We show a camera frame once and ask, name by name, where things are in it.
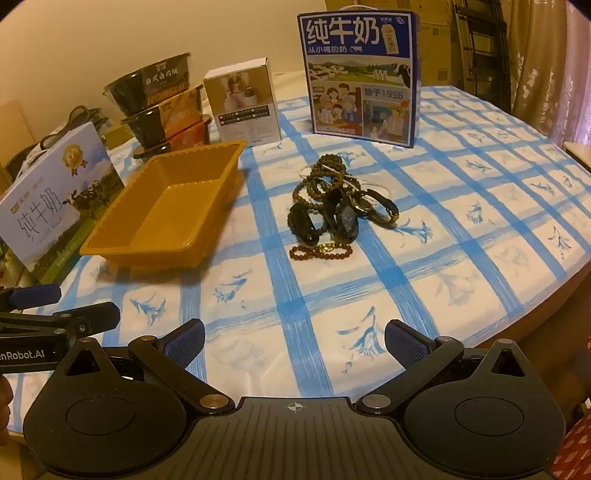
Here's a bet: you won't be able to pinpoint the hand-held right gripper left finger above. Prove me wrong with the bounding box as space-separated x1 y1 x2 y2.
55 318 236 415

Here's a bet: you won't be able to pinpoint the orange instant noodle bowl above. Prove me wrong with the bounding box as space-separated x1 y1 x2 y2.
121 84 205 144

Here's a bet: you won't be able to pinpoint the blue milk carton box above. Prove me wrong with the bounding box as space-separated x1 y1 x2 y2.
297 8 423 149

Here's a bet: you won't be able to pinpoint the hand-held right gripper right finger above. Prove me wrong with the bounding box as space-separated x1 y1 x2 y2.
355 320 532 415

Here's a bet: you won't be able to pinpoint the pile of bracelets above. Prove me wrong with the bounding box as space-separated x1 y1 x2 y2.
288 154 400 264

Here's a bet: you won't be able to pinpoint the stacked cardboard boxes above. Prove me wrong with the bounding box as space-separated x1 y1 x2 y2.
325 0 462 88

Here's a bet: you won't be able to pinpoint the pale blue milk box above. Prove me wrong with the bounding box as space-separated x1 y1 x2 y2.
0 122 126 284

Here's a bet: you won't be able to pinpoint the beige curtain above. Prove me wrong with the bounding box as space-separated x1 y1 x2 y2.
508 0 591 144

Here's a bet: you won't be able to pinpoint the black cables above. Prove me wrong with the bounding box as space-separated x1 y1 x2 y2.
41 106 107 153

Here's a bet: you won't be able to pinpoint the brown cardboard box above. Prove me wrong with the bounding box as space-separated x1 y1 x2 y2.
0 102 34 155

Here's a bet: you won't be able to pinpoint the yellow plastic tray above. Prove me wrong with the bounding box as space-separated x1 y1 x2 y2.
79 140 247 271

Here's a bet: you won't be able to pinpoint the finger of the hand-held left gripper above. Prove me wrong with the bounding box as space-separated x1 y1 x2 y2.
0 284 62 311
0 302 122 342

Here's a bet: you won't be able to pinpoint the black metal rack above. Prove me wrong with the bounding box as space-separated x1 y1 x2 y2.
455 0 513 112

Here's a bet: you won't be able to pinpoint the white product box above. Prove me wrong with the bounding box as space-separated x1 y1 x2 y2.
203 58 282 148

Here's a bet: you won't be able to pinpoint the blue checked tablecloth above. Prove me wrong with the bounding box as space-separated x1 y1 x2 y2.
9 85 591 435

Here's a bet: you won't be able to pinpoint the red instant noodle bowl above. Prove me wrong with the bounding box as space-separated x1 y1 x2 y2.
133 115 213 160

